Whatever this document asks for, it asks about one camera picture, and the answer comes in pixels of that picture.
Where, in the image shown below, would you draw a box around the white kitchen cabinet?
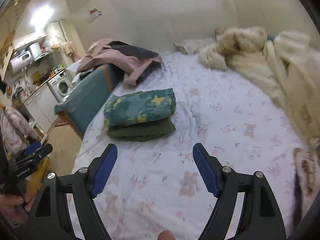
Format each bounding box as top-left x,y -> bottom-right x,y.
23,84 -> 58,132

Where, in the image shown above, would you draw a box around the person's left hand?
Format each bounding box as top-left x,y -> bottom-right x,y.
1,186 -> 37,225

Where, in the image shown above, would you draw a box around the teal yellow patterned pants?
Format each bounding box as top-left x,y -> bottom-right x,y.
104,88 -> 176,128

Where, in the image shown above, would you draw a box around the yellow wooden chair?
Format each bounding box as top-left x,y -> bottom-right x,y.
26,157 -> 50,192

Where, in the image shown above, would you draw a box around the pink jacket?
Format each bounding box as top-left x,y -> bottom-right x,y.
76,38 -> 162,86

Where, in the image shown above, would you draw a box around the olive green folded garment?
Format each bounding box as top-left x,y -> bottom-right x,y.
108,118 -> 176,141

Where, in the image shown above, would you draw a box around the white water heater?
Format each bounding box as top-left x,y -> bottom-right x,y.
10,50 -> 33,74

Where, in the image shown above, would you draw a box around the white washing machine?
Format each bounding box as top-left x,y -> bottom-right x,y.
47,72 -> 73,102

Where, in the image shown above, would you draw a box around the teal bed footboard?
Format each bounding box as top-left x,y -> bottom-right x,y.
54,64 -> 124,138

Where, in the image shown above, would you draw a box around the pink padded coat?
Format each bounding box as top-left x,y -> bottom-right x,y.
1,103 -> 39,156

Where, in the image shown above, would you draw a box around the beige pillow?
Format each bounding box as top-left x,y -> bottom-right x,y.
174,37 -> 216,55

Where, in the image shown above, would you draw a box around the white floral bed sheet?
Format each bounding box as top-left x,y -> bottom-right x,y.
74,52 -> 302,239

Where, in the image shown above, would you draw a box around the cream fluffy blanket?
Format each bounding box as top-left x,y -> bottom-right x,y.
199,27 -> 319,145

